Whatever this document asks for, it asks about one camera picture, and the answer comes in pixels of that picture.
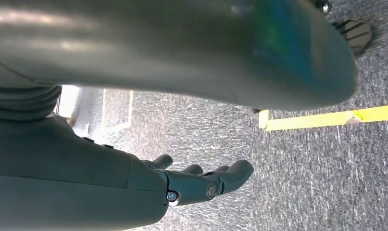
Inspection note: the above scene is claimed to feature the grey robot body shell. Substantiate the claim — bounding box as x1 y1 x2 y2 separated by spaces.
0 0 358 112

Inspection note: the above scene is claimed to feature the black robot foot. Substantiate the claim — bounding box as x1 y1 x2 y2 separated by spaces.
332 19 372 57

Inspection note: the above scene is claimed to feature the yellow floor tape square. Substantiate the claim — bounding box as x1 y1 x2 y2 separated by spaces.
258 104 388 132

